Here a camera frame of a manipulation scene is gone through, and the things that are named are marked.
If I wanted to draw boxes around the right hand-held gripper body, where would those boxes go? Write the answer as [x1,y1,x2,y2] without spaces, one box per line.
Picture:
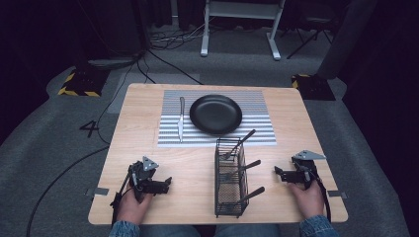
[291,149,327,191]

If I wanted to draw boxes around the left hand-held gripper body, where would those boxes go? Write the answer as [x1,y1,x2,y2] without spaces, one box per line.
[127,155,160,202]

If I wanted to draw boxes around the person's right hand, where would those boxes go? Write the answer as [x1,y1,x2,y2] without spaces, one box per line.
[288,179,326,220]

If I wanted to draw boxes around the person's left hand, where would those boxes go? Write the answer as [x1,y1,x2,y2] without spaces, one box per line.
[116,188,154,227]

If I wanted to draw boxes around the silver table knife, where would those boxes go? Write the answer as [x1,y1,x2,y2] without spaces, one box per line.
[177,96,186,144]

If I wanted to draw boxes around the grey striped placemat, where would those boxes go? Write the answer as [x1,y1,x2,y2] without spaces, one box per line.
[157,89,278,148]

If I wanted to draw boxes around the black round plate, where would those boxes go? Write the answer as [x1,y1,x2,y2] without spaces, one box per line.
[189,94,244,136]

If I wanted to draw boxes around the black yellow striped stand base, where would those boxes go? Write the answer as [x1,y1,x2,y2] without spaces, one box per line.
[291,73,337,102]
[56,66,111,99]

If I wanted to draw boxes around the grey curtain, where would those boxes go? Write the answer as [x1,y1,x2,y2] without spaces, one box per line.
[315,0,378,80]

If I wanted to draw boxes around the black tripod stand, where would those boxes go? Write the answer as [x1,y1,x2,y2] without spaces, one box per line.
[286,14,334,60]

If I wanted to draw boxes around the right hand-held gripper black cable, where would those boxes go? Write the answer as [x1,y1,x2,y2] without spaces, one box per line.
[308,170,332,223]

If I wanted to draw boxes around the hand-held gripper black cable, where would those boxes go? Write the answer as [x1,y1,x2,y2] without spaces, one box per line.
[110,170,133,228]
[308,170,332,223]

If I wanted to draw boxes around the left hand-held gripper black cable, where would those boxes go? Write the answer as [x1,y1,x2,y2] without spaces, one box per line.
[110,170,133,228]

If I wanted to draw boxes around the black-handled fork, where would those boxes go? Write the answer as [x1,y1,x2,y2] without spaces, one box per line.
[219,128,257,161]
[218,159,262,183]

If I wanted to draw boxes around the black-handled cutlery piece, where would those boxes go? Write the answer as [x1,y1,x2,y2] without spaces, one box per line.
[230,186,266,207]

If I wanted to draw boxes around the black wire mesh cutlery basket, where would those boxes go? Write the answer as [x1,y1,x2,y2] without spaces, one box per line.
[213,136,250,219]

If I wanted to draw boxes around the black floor cable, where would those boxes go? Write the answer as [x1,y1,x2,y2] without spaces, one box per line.
[25,48,149,237]

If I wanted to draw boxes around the bundle of floor cables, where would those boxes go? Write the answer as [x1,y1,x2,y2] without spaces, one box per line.
[148,19,211,52]

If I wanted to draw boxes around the white metal desk frame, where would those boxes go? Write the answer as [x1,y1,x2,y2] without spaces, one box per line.
[200,0,287,61]

